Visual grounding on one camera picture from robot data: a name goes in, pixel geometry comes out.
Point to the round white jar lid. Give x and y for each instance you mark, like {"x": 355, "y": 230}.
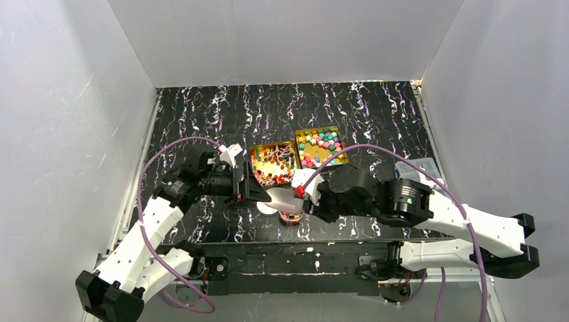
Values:
{"x": 265, "y": 209}

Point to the clear round jar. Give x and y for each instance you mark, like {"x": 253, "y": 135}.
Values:
{"x": 289, "y": 219}

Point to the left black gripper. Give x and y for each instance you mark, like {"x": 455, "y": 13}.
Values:
{"x": 241, "y": 181}

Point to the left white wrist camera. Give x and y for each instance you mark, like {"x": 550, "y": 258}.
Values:
{"x": 228, "y": 154}

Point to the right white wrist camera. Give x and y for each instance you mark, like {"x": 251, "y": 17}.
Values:
{"x": 305, "y": 183}

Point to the clear plastic organizer box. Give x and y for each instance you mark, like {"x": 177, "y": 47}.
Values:
{"x": 403, "y": 170}

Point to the aluminium frame rail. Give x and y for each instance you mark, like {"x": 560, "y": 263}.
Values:
{"x": 444, "y": 280}

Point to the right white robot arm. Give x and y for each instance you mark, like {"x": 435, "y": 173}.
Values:
{"x": 475, "y": 239}

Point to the tin of lollipops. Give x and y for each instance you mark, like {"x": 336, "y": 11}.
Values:
{"x": 274, "y": 163}

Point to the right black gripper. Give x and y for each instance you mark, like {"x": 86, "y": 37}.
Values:
{"x": 320, "y": 200}

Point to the clear plastic scoop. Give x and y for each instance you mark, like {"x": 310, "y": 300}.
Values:
{"x": 283, "y": 199}

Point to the tin of star candies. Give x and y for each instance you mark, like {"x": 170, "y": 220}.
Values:
{"x": 318, "y": 144}

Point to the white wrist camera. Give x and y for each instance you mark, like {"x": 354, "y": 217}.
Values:
{"x": 228, "y": 154}
{"x": 305, "y": 183}

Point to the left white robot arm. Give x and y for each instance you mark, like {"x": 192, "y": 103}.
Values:
{"x": 119, "y": 287}

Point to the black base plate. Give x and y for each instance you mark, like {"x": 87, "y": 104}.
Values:
{"x": 374, "y": 253}

